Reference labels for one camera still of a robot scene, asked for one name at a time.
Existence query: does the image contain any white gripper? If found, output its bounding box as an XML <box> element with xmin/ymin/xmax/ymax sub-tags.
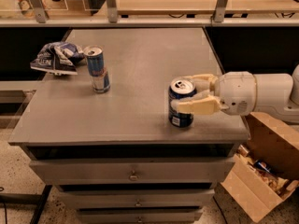
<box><xmin>170</xmin><ymin>72</ymin><xmax>256</xmax><ymax>116</ymax></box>

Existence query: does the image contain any blue pepsi can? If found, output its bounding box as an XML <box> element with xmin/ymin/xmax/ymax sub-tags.
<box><xmin>168</xmin><ymin>77</ymin><xmax>197</xmax><ymax>128</ymax></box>

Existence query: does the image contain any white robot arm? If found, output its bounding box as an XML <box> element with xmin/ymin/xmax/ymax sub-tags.
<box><xmin>170</xmin><ymin>71</ymin><xmax>299</xmax><ymax>123</ymax></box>

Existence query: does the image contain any red bull can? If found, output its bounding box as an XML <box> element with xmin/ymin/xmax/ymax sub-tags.
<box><xmin>83</xmin><ymin>46</ymin><xmax>110</xmax><ymax>93</ymax></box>

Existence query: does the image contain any open cardboard box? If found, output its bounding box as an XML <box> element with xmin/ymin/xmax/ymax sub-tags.
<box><xmin>222</xmin><ymin>112</ymin><xmax>299</xmax><ymax>222</ymax></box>

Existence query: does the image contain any grey drawer cabinet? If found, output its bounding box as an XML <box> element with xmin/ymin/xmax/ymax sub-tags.
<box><xmin>10</xmin><ymin>28</ymin><xmax>247</xmax><ymax>224</ymax></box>

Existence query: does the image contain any top drawer round knob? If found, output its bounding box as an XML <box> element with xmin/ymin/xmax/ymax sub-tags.
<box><xmin>129</xmin><ymin>172</ymin><xmax>139</xmax><ymax>181</ymax></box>

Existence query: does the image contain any crumpled blue chip bag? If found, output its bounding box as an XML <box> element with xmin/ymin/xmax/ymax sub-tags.
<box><xmin>30</xmin><ymin>41</ymin><xmax>84</xmax><ymax>75</ymax></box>

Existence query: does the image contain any grey metal railing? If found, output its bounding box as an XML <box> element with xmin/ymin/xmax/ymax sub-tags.
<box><xmin>0</xmin><ymin>0</ymin><xmax>299</xmax><ymax>27</ymax></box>

